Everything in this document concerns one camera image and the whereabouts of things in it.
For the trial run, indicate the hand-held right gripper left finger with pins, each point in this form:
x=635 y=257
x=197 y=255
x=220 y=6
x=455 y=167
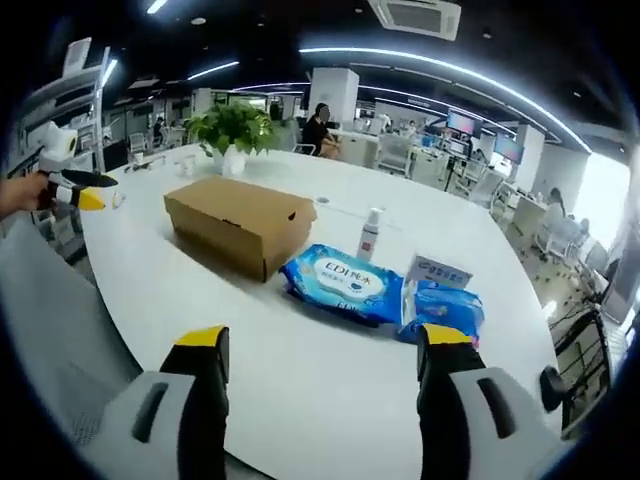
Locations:
x=205 y=390

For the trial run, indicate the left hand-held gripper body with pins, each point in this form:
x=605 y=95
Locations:
x=59 y=147

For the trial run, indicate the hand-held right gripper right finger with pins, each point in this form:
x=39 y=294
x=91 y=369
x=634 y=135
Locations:
x=445 y=395

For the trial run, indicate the blue soft pad pack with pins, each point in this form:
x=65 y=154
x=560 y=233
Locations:
x=445 y=305

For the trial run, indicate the white blue carton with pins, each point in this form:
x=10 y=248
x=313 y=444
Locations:
x=440 y=272

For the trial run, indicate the brown cardboard shoe box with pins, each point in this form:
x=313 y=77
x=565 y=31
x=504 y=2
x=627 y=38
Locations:
x=235 y=225

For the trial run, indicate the blue wet wipes pack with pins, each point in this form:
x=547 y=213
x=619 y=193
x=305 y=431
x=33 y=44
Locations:
x=340 y=285

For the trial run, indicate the white pump bottle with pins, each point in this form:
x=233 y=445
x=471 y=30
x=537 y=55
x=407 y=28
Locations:
x=369 y=240

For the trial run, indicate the person's left hand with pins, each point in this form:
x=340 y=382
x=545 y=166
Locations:
x=37 y=192

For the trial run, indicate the small white translucent object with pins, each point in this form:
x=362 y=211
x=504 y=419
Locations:
x=118 y=200

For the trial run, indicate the white shelf rack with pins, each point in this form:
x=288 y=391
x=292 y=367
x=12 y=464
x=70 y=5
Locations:
x=75 y=100

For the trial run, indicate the black metal chair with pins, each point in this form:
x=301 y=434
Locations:
x=552 y=387

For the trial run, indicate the green potted plant white pot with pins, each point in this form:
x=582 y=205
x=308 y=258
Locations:
x=235 y=127

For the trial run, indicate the ceiling light strip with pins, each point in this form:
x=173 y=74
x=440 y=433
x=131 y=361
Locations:
x=215 y=70
x=450 y=62
x=156 y=6

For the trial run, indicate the round table socket cover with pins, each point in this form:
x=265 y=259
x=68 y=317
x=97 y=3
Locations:
x=323 y=199

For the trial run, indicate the white office chair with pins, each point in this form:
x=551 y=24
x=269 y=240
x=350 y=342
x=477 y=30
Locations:
x=395 y=155

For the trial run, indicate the computer monitor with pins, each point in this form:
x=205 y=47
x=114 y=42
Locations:
x=464 y=124
x=508 y=147

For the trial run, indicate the white square pillar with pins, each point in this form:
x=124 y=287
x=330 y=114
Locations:
x=335 y=97

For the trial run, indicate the ceiling air conditioner vent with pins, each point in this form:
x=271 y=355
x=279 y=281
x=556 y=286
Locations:
x=415 y=17

